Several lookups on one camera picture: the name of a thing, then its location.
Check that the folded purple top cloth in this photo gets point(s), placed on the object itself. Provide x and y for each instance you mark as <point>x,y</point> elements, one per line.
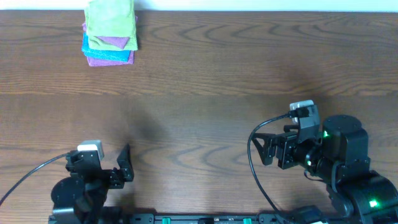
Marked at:
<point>115,33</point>

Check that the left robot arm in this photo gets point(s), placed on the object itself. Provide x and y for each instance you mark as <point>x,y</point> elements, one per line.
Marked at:
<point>80,198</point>

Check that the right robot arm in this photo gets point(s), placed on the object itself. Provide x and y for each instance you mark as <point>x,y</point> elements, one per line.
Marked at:
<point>338,157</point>

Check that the folded purple cloth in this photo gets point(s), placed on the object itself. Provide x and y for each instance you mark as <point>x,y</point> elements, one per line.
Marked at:
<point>95,62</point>
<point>115,33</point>

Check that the light green cloth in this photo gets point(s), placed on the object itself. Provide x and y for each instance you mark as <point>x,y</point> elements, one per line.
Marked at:
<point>110,18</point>

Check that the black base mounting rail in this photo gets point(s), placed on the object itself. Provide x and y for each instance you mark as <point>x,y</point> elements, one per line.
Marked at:
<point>148,218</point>

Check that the folded purple bottom cloth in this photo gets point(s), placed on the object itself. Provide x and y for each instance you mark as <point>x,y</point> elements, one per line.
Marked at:
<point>95,62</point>

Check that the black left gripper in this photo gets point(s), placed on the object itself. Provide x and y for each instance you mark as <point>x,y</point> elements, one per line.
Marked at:
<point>120,175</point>

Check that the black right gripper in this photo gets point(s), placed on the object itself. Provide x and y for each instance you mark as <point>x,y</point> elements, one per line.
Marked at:
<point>285,141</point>

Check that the folded blue stacked cloth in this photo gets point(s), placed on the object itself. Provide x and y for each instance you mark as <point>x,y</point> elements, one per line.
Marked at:
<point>120,56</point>

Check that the folded green stacked cloth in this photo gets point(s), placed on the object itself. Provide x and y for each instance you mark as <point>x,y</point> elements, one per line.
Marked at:
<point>112,43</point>

